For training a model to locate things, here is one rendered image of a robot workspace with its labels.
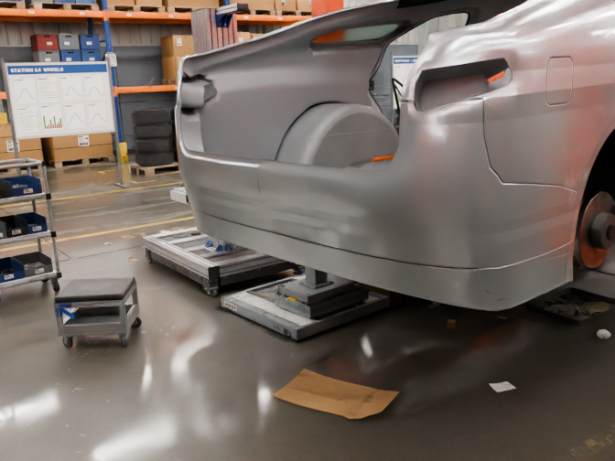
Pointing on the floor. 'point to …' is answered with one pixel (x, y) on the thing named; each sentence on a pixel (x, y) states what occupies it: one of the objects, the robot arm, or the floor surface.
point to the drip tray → (589, 311)
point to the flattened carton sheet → (335, 396)
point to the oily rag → (564, 309)
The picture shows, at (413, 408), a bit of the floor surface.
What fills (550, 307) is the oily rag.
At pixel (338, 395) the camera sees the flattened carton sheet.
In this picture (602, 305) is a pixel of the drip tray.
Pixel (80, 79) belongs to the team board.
